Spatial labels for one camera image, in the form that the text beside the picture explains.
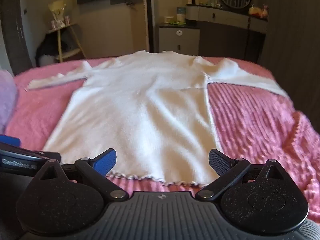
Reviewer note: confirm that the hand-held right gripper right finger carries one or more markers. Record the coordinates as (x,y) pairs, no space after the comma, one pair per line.
(220,163)

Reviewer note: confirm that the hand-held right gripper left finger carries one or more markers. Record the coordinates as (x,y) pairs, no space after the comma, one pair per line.
(105,159)

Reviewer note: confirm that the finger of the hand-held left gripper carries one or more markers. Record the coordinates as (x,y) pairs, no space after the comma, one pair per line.
(8,140)

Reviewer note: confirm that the white knit sweater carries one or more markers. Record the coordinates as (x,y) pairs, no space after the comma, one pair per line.
(140,110)

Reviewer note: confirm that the pink ribbed blanket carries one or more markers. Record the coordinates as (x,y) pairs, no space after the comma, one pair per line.
(250,120)

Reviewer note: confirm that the dark cloth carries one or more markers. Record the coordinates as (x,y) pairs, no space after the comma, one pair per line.
(48,47)

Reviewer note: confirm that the dark wooden door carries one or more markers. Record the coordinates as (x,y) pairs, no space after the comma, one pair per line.
(13,35)

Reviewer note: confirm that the round side table yellow legs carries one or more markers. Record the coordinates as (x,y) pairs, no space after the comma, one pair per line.
(67,40)

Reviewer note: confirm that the grey bedside cabinet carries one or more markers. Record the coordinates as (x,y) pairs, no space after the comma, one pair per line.
(178,40)

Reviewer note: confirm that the small pink box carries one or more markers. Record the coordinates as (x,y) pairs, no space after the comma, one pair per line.
(67,20)

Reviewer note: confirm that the grey vanity dresser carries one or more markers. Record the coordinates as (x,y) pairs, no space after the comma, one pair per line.
(225,30)

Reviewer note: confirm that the wrapped flower bouquet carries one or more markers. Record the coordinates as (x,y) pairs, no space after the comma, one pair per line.
(57,8)

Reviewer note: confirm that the green packet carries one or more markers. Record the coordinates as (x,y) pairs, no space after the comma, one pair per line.
(178,22)

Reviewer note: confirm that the blue box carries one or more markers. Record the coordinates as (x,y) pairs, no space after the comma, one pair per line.
(181,13)

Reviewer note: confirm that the plush toy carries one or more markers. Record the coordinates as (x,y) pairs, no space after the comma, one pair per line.
(258,11)

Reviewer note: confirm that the clear glass bottle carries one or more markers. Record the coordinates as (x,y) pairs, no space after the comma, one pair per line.
(211,0)

